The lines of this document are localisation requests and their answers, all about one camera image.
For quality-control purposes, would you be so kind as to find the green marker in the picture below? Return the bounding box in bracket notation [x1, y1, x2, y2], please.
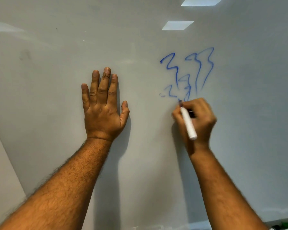
[271, 221, 288, 230]

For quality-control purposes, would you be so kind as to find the white whiteboard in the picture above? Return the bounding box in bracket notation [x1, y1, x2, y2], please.
[0, 0, 288, 230]

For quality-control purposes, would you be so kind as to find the person's right hand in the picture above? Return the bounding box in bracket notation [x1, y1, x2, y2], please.
[172, 97, 217, 154]

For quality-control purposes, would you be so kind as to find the person's right forearm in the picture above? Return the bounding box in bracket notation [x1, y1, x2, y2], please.
[189, 148, 270, 230]

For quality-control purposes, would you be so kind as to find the white whiteboard marker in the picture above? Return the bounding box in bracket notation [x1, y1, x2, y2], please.
[178, 100, 198, 141]

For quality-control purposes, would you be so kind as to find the person's left forearm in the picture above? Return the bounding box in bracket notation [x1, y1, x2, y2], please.
[0, 138, 113, 230]

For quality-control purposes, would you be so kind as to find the person's left hand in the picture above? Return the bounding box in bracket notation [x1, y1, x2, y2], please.
[81, 67, 130, 142]

